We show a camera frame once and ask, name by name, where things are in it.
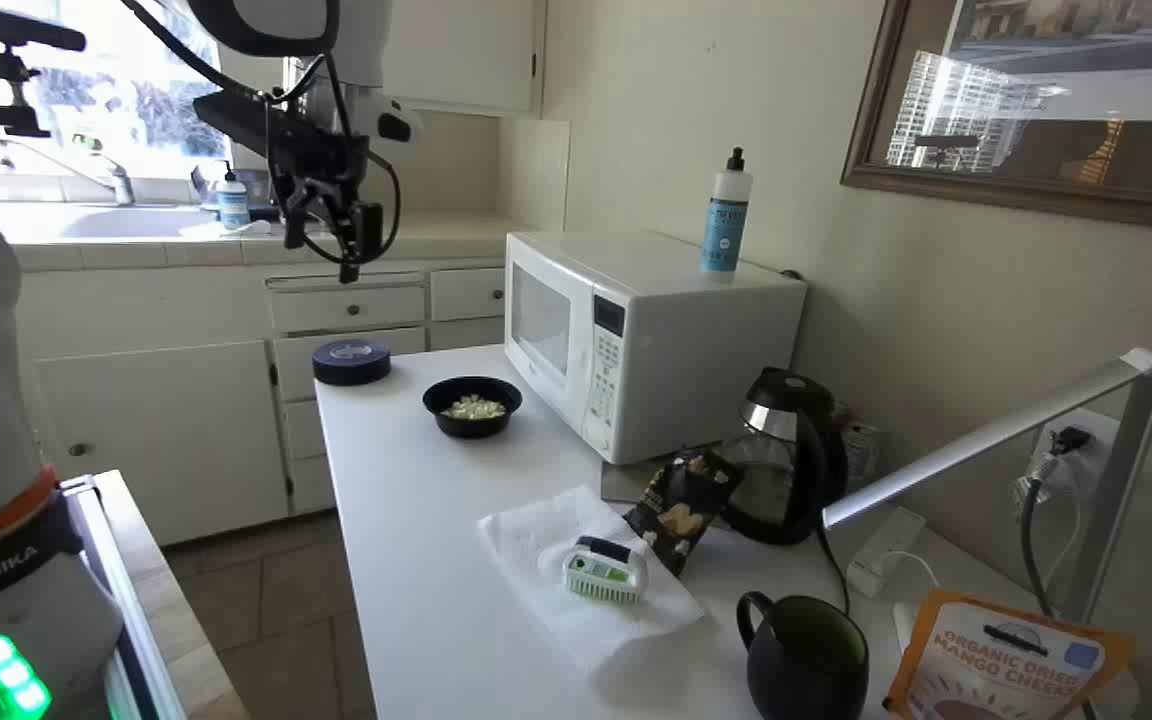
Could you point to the clear soap dispenser bottle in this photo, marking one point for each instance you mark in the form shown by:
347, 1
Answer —
235, 200

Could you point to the black glass electric kettle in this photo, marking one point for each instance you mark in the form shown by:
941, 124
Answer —
788, 467

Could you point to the white wall outlet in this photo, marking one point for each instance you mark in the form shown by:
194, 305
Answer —
1089, 443

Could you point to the white wall cabinet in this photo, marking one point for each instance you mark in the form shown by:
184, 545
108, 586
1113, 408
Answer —
460, 55

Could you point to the black mug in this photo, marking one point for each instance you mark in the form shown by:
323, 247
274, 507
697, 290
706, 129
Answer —
801, 662

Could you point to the white kitchen base cabinets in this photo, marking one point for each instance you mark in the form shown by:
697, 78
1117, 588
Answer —
161, 403

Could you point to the white microwave oven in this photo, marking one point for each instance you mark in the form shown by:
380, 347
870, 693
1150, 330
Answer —
683, 347

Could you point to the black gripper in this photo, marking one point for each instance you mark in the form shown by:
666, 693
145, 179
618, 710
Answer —
318, 174

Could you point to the white paper towel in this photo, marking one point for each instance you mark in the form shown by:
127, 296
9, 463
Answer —
538, 545

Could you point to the black popcorn bag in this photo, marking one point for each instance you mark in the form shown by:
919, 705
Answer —
676, 512

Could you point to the wooden framed picture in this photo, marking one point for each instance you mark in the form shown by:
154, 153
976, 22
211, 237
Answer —
1071, 123

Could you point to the wooden robot mounting cart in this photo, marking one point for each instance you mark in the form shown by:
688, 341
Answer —
159, 600

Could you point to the blue bottle with black cap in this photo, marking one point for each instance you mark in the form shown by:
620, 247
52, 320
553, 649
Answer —
725, 221

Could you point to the black bowl of popcorn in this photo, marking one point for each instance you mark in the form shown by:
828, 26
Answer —
472, 406

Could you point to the chrome sink faucet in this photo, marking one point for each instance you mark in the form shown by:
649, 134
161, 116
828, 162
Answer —
118, 183

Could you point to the orange snack pouch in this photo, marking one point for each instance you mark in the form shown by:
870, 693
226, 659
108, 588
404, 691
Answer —
1000, 665

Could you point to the white green small box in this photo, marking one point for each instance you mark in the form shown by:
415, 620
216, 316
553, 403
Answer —
602, 571

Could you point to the white desk lamp stand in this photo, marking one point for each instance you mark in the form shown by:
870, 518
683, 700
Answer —
1000, 433

